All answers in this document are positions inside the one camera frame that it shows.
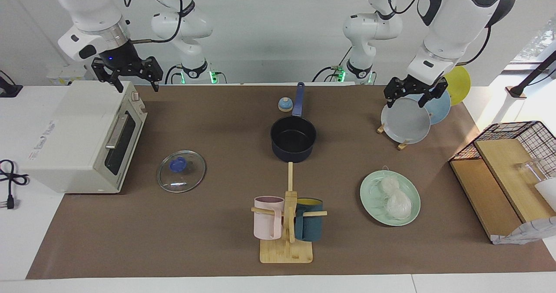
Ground glass lid with blue knob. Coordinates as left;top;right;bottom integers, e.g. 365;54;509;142
157;150;207;194

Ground light blue plate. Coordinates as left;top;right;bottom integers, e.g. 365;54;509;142
408;89;452;125

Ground grey plate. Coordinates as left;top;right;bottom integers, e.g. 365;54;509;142
381;97;432;145

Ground yellow plate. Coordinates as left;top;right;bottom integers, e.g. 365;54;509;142
442;66;472;107

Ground wooden plate rack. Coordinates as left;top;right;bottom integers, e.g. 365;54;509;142
376;125;411;151

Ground light green plate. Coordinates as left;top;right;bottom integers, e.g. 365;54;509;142
360;170;421;227

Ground beige toaster oven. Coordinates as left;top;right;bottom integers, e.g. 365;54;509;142
19;80;149;195

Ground clear glass cup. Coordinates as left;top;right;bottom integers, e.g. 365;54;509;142
514;157;549;186

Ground dark teal mug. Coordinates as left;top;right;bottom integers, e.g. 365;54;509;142
294;197;324;242

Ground white container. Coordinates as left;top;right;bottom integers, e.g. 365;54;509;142
533;177;556;212

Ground brown table mat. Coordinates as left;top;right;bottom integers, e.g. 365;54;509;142
25;85;556;280

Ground marbled grey cloth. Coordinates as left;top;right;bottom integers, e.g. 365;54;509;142
490;216;556;245

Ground pink mug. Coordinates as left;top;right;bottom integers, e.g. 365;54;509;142
253;195;285;241

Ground wooden mug tree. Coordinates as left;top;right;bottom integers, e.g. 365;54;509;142
251;161;328;264

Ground black base cable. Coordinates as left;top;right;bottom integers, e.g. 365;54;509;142
164;64;185;86
312;46;353;84

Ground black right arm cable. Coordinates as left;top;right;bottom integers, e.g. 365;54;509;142
114;0;185;45

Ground dark pot with blue handle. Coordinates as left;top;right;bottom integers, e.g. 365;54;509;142
270;82;318;163

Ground black clamp mount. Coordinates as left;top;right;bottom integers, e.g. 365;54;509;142
0;69;23;98

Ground wooden shelf with wire basket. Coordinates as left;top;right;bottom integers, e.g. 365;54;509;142
448;120;556;242

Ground black camera stand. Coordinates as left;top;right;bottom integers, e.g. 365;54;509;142
505;49;556;99

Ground black power cord with plug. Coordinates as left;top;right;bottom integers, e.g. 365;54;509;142
0;159;30;210

